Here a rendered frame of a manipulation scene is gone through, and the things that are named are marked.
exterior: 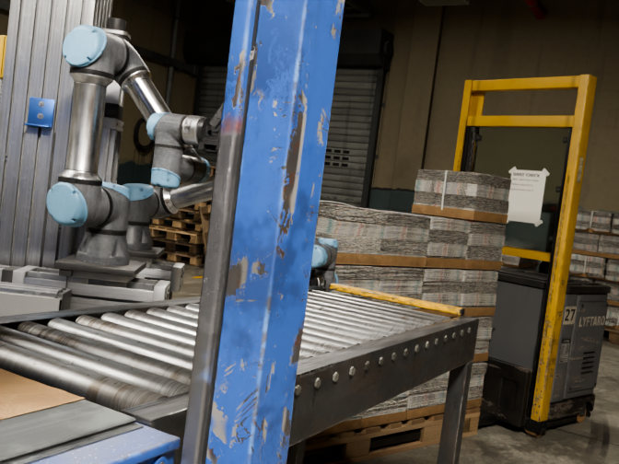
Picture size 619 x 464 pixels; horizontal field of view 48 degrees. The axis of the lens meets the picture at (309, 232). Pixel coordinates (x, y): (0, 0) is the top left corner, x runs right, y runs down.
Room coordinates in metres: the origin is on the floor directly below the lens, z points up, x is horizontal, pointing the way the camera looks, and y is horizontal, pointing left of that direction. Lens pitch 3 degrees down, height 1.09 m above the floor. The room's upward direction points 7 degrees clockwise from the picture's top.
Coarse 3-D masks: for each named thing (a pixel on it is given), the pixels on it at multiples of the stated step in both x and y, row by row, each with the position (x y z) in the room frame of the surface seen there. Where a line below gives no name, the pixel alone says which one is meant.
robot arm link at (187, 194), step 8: (184, 184) 2.61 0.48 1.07; (192, 184) 2.59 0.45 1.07; (200, 184) 2.58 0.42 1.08; (208, 184) 2.57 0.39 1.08; (160, 192) 2.61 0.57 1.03; (168, 192) 2.61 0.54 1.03; (176, 192) 2.60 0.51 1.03; (184, 192) 2.59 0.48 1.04; (192, 192) 2.58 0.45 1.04; (200, 192) 2.58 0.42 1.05; (208, 192) 2.57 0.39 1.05; (160, 200) 2.60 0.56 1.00; (168, 200) 2.60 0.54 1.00; (176, 200) 2.60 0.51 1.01; (184, 200) 2.60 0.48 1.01; (192, 200) 2.60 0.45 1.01; (200, 200) 2.60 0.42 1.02; (208, 200) 2.61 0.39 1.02; (160, 208) 2.61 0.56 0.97; (168, 208) 2.61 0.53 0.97; (176, 208) 2.63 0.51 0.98; (160, 216) 2.65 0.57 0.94
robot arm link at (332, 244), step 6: (318, 240) 2.47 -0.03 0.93; (324, 240) 2.45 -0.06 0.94; (330, 240) 2.45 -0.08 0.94; (336, 240) 2.47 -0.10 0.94; (330, 246) 2.44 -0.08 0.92; (336, 246) 2.46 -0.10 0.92; (336, 252) 2.47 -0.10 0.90; (330, 264) 2.45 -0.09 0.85; (324, 270) 2.44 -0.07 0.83; (330, 270) 2.45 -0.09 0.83
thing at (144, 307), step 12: (312, 288) 2.17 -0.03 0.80; (324, 288) 2.21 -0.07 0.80; (168, 300) 1.63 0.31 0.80; (180, 300) 1.65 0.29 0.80; (192, 300) 1.67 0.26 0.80; (48, 312) 1.34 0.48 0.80; (60, 312) 1.35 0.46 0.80; (72, 312) 1.36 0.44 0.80; (84, 312) 1.38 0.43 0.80; (96, 312) 1.39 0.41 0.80; (120, 312) 1.45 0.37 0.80; (144, 312) 1.51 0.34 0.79; (0, 324) 1.20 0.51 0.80; (12, 324) 1.22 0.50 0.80
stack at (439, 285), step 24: (336, 264) 2.75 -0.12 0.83; (384, 288) 2.91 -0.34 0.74; (408, 288) 3.02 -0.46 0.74; (432, 288) 3.12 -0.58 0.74; (456, 288) 3.24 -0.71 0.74; (432, 384) 3.18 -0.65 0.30; (384, 408) 2.97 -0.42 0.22; (408, 408) 3.08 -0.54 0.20; (360, 432) 3.20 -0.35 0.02; (384, 432) 2.98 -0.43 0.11; (432, 432) 3.21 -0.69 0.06; (360, 456) 2.90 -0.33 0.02
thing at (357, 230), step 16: (320, 208) 2.79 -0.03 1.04; (336, 208) 2.69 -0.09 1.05; (352, 208) 2.77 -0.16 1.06; (320, 224) 2.75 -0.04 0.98; (336, 224) 2.69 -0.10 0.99; (352, 224) 2.74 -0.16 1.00; (368, 224) 2.81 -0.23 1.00; (384, 224) 2.86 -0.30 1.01; (352, 240) 2.77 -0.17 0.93; (368, 240) 2.82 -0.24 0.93
